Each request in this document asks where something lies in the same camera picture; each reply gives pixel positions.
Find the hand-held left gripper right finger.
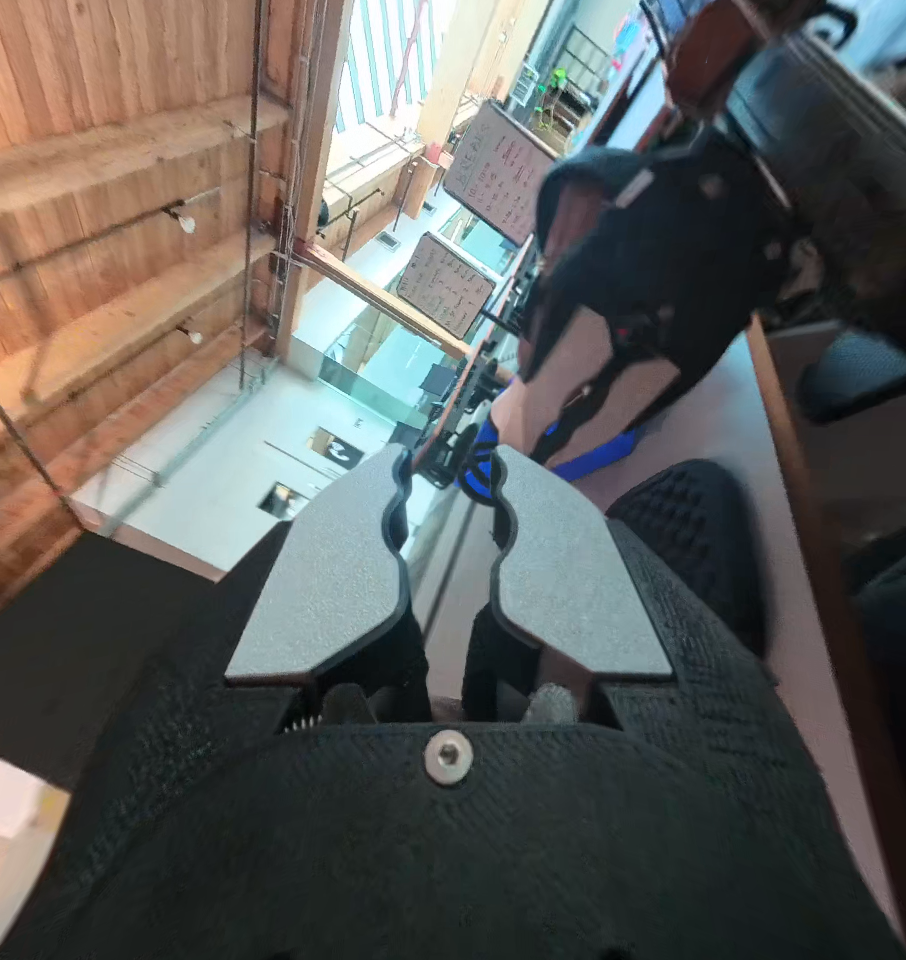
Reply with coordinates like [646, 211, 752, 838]
[489, 444, 676, 684]

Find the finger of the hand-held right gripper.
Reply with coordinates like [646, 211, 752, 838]
[494, 307, 619, 466]

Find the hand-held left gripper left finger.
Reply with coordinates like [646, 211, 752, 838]
[224, 442, 416, 687]

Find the blue storage bin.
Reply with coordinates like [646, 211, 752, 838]
[456, 417, 639, 513]

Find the person's right hand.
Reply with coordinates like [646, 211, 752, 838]
[546, 180, 611, 264]

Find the rolling whiteboard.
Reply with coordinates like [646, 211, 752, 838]
[443, 101, 559, 245]
[396, 232, 496, 339]

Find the dark wall sign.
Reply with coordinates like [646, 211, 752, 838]
[309, 426, 364, 472]

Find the wooden support post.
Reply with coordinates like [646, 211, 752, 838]
[291, 238, 475, 361]

